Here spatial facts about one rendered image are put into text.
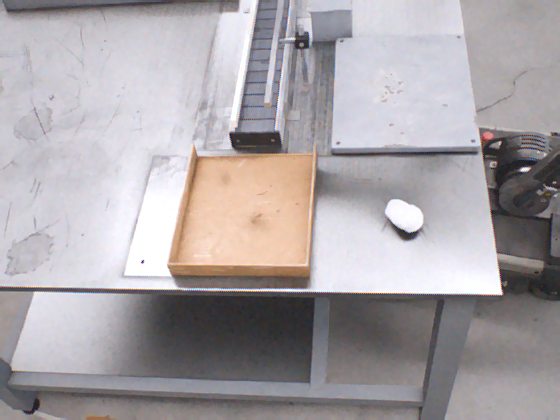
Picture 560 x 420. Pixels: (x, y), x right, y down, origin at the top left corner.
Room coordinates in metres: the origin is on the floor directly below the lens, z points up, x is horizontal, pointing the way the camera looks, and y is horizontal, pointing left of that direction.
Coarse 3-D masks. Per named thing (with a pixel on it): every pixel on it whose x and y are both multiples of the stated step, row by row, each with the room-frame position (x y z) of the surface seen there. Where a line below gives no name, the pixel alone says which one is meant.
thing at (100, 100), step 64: (0, 0) 1.73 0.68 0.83; (192, 0) 1.55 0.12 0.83; (384, 0) 1.40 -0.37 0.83; (448, 0) 1.35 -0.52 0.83; (0, 64) 1.43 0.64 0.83; (64, 64) 1.38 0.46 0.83; (128, 64) 1.33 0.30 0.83; (192, 64) 1.28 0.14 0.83; (320, 64) 1.19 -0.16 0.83; (0, 128) 1.18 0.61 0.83; (64, 128) 1.14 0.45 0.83; (128, 128) 1.10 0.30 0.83; (192, 128) 1.06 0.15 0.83; (320, 128) 0.99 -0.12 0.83; (0, 192) 0.97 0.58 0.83; (64, 192) 0.94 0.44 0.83; (128, 192) 0.91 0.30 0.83; (320, 192) 0.81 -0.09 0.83; (384, 192) 0.78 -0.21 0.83; (448, 192) 0.75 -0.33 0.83; (0, 256) 0.80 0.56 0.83; (64, 256) 0.77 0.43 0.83; (128, 256) 0.74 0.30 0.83; (320, 256) 0.66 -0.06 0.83; (384, 256) 0.64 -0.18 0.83; (448, 256) 0.61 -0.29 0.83
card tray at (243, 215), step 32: (192, 160) 0.93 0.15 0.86; (224, 160) 0.94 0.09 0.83; (256, 160) 0.92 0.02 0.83; (288, 160) 0.91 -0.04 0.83; (192, 192) 0.87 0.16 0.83; (224, 192) 0.85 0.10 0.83; (256, 192) 0.84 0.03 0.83; (288, 192) 0.82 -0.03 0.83; (192, 224) 0.79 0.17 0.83; (224, 224) 0.77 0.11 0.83; (256, 224) 0.76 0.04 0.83; (288, 224) 0.75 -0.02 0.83; (192, 256) 0.71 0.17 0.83; (224, 256) 0.70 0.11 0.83; (256, 256) 0.69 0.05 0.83; (288, 256) 0.67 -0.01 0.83
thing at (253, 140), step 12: (288, 12) 1.35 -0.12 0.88; (288, 24) 1.30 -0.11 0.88; (288, 36) 1.26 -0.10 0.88; (288, 48) 1.21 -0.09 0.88; (288, 60) 1.18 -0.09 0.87; (288, 72) 1.16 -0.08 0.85; (288, 84) 1.14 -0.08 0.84; (276, 120) 0.99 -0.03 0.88; (276, 132) 0.95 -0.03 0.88; (240, 144) 0.97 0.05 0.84; (252, 144) 0.97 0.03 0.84; (264, 144) 0.96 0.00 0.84; (276, 144) 0.95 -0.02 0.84
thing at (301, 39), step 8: (296, 32) 1.15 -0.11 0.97; (304, 32) 1.14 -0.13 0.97; (280, 40) 1.14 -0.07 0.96; (288, 40) 1.14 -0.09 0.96; (296, 40) 1.12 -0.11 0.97; (304, 40) 1.12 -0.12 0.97; (296, 48) 1.12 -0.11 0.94; (304, 48) 1.12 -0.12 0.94; (304, 56) 1.13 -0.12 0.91; (304, 64) 1.13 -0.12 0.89; (304, 72) 1.13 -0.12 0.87; (304, 80) 1.13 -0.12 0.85
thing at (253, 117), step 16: (272, 0) 1.41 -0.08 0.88; (288, 0) 1.40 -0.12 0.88; (256, 16) 1.36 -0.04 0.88; (272, 16) 1.34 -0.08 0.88; (256, 32) 1.29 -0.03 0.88; (272, 32) 1.28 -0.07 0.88; (256, 48) 1.23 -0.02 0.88; (256, 64) 1.18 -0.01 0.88; (256, 80) 1.12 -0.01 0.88; (256, 96) 1.07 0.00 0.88; (272, 96) 1.06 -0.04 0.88; (240, 112) 1.03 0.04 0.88; (256, 112) 1.02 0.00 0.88; (272, 112) 1.01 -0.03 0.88; (240, 128) 0.98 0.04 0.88; (256, 128) 0.97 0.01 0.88; (272, 128) 0.96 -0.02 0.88
